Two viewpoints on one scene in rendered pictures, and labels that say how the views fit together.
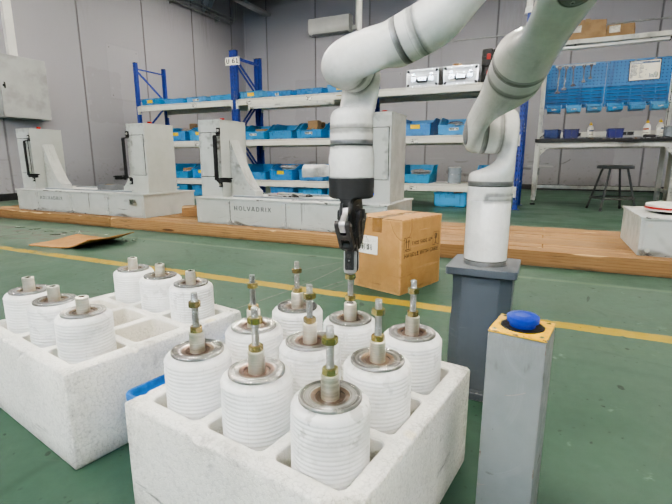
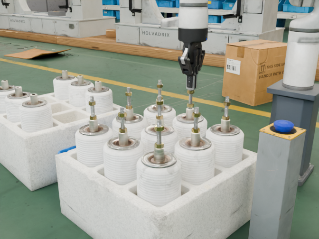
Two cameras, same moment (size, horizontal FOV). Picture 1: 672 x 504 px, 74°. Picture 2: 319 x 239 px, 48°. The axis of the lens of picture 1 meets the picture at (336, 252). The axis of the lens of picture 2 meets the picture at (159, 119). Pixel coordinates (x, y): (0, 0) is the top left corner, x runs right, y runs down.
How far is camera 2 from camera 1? 0.24 m
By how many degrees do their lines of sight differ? 14
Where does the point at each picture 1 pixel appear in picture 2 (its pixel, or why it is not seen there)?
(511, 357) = (271, 147)
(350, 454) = (166, 190)
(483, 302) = (291, 114)
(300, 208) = not seen: hidden behind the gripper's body
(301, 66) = not seen: outside the picture
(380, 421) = (192, 178)
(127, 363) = (59, 135)
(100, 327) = (43, 113)
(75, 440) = (31, 175)
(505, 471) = (265, 215)
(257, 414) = (121, 166)
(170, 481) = (77, 198)
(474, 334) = not seen: hidden behind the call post
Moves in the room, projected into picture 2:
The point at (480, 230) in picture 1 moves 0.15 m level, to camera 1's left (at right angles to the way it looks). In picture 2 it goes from (293, 63) to (242, 61)
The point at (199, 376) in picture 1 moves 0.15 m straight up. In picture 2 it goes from (93, 143) to (89, 84)
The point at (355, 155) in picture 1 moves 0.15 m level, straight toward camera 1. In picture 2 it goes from (193, 13) to (182, 19)
